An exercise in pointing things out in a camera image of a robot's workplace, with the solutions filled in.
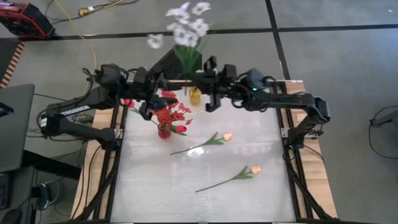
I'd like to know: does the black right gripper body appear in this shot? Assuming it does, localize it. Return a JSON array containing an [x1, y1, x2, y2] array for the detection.
[[203, 55, 241, 113]]

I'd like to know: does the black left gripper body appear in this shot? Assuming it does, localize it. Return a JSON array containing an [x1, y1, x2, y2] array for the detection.
[[132, 65, 160, 121]]

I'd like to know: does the red artificial flower bunch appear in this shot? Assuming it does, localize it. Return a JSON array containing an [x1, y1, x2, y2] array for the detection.
[[154, 89, 178, 126], [170, 101, 194, 126]]

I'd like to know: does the red artificial tulip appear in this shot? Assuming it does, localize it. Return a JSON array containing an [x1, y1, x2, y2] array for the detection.
[[123, 98, 160, 126], [169, 123, 188, 137]]

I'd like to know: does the white artificial flower bunch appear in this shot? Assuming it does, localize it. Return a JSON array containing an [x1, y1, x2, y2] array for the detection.
[[146, 1, 216, 96]]

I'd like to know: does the peach artificial tulip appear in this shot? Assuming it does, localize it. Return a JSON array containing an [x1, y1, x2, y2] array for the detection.
[[195, 165, 263, 194], [169, 131, 234, 156]]

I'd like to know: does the yellow glass vase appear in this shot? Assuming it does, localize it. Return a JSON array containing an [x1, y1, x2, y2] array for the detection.
[[188, 86, 202, 106]]

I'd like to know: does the red glass vase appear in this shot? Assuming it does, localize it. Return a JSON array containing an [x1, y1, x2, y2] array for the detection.
[[157, 123, 172, 140]]

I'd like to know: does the black perforated box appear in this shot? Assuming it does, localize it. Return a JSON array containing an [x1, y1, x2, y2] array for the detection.
[[148, 48, 203, 81]]

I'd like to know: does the grey laptop lid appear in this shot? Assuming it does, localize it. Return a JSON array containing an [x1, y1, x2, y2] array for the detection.
[[0, 83, 35, 174]]

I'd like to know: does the orange black striped mat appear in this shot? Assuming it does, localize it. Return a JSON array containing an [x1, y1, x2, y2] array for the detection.
[[0, 40, 26, 90]]

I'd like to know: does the red and black tool case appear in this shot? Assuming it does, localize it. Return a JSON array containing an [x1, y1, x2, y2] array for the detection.
[[0, 1, 57, 40]]

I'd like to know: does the black power strip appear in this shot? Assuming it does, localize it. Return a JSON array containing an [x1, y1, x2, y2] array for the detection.
[[33, 181, 63, 212]]

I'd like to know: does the grey stand foot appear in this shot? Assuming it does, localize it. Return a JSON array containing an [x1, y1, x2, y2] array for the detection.
[[369, 109, 398, 128]]

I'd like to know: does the long yellow floor cable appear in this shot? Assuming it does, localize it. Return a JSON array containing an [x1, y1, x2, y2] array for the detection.
[[52, 0, 98, 74]]

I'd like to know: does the yellow extension cable with plug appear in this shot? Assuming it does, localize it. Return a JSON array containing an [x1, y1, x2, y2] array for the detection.
[[77, 0, 125, 17]]

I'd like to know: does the black aluminium table frame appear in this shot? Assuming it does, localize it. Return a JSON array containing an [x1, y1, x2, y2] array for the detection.
[[73, 80, 340, 224]]

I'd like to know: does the black looped floor cable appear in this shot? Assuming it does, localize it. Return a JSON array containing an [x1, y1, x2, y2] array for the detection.
[[368, 105, 398, 160]]

